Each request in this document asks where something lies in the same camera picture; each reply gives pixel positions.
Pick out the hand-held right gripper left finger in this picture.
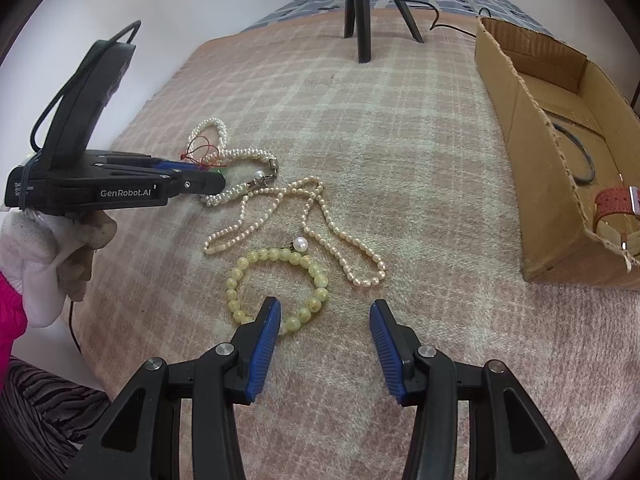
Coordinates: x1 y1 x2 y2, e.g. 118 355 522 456
62 296 282 480

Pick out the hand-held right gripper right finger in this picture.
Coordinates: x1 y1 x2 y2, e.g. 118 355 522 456
368 299 582 480

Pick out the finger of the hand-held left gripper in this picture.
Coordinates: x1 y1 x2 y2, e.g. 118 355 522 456
160 169 229 200
92 150 207 175

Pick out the red string charm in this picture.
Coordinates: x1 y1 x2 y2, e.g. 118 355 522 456
180 135 225 177

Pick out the white multi-strand pearl bracelet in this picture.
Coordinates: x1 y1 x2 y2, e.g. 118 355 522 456
188 117 281 209

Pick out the cardboard box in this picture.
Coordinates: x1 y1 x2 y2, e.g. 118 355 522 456
473 15 640 293

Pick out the person's left forearm pink sleeve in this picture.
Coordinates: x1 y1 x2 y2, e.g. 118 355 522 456
0 269 27 362

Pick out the person's left hand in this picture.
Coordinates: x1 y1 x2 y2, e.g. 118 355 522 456
0 206 119 330

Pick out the pink plaid blanket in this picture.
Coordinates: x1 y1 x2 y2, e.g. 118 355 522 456
65 7 640 480

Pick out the black striped clothing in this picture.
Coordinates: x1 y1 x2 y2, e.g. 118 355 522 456
0 356 112 480

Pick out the black tripod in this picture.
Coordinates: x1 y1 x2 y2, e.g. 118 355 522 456
342 0 426 65

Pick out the dark bangle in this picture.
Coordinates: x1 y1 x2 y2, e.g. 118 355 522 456
551 120 597 187

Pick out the blue checkered bed sheet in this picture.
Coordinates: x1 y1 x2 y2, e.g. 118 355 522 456
244 0 568 43

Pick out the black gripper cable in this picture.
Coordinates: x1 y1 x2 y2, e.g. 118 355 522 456
29 20 142 153

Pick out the yellow bead bracelet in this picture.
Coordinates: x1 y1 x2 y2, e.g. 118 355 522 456
224 247 331 337

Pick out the long cream pearl necklace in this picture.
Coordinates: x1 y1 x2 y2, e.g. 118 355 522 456
203 175 389 289

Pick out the red woven watch strap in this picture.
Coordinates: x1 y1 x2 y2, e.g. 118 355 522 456
592 185 640 223

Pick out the thin black cable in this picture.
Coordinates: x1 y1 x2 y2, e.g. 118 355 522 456
369 0 496 39

